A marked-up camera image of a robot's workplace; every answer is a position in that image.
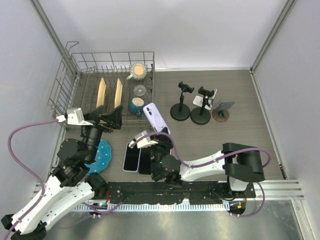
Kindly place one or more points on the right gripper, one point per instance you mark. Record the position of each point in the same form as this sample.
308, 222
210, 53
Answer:
163, 141

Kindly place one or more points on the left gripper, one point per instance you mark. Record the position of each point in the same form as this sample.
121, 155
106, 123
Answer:
113, 117

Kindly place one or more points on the black phone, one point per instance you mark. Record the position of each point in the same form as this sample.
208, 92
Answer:
144, 167

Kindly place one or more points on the lavender case phone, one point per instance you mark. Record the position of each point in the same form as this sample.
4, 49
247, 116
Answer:
131, 159

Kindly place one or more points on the black gooseneck phone stand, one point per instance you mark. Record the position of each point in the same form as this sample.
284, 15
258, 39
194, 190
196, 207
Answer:
180, 111

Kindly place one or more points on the black round-base phone stand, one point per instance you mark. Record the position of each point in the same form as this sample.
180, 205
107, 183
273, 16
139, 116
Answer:
200, 115

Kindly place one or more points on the wooden base phone stand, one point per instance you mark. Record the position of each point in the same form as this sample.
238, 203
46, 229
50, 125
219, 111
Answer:
220, 112

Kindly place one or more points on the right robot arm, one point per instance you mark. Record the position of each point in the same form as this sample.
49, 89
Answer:
242, 164

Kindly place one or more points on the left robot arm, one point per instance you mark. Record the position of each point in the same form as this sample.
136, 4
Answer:
71, 182

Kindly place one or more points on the white folding phone stand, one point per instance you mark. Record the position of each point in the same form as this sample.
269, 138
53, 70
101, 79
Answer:
198, 100

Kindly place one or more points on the left yellow plate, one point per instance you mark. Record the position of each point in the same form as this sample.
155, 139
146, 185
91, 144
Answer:
101, 93

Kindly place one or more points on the yellow plate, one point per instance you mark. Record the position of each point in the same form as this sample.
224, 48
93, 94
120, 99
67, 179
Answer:
118, 93
101, 93

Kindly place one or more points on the right yellow plate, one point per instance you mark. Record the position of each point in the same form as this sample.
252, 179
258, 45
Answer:
118, 93

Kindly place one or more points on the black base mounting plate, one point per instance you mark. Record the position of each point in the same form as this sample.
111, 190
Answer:
153, 193

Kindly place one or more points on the blue ceramic mug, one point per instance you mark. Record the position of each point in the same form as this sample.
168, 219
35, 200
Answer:
135, 106

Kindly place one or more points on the blue polka dot plate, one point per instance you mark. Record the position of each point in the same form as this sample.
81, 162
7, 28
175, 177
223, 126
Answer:
102, 158

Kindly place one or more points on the clear glass cup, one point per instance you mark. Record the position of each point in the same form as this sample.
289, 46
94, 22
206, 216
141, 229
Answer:
140, 91

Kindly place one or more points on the cream ribbed mug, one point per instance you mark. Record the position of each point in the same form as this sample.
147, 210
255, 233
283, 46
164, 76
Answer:
137, 71

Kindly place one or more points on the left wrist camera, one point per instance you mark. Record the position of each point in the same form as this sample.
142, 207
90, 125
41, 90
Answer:
75, 117

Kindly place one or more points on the grey wire dish rack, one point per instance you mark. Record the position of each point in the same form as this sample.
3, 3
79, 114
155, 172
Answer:
78, 77

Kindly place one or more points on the white slotted cable duct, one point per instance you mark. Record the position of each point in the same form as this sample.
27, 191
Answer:
185, 206

